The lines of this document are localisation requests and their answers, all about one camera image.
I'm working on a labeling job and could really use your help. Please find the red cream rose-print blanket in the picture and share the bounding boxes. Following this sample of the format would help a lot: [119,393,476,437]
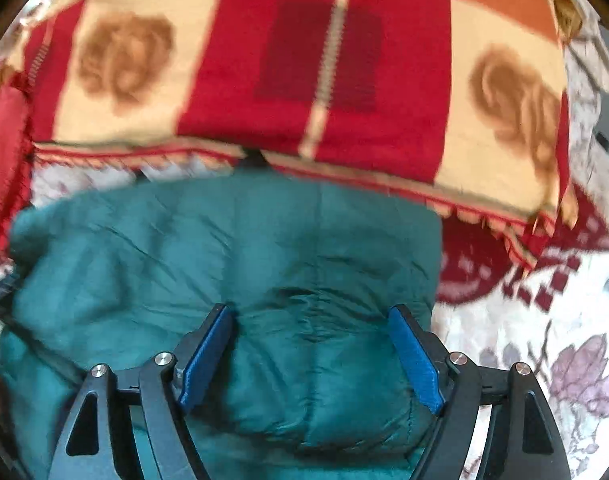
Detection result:
[0,0,587,273]

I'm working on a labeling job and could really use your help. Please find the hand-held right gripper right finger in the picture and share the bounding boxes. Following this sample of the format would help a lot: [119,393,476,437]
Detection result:
[387,304,571,480]

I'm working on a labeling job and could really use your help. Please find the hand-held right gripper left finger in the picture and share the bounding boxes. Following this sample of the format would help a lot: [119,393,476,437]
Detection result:
[47,303,234,480]

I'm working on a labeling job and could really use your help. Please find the red heart-shaped pillow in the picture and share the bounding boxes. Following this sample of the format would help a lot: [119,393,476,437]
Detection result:
[0,86,36,257]

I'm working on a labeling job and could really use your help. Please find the floral bedsheet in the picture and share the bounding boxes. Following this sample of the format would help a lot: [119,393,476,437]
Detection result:
[0,10,609,480]

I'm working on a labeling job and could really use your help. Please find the teal puffer jacket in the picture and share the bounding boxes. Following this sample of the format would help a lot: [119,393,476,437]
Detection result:
[0,166,444,480]

